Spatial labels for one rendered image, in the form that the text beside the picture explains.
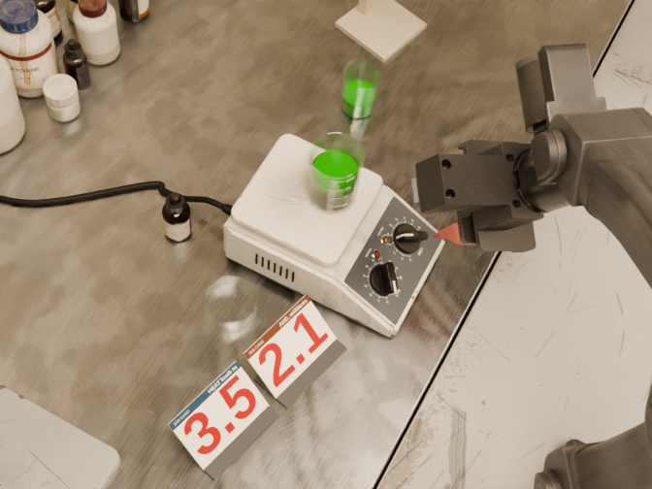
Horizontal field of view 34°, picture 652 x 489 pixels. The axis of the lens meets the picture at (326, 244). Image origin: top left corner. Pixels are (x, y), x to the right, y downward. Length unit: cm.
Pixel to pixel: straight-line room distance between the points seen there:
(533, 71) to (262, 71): 45
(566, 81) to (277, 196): 33
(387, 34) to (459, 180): 47
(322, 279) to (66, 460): 30
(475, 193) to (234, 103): 44
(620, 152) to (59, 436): 58
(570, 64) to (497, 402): 37
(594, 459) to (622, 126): 26
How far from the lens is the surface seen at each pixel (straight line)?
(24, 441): 107
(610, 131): 83
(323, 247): 106
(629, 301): 120
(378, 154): 123
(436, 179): 89
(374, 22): 134
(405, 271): 111
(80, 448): 106
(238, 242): 109
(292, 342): 108
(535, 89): 92
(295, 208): 108
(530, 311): 116
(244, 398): 106
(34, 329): 113
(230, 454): 105
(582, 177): 82
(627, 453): 83
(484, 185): 91
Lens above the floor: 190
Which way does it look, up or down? 59 degrees down
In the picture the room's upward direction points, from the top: 9 degrees clockwise
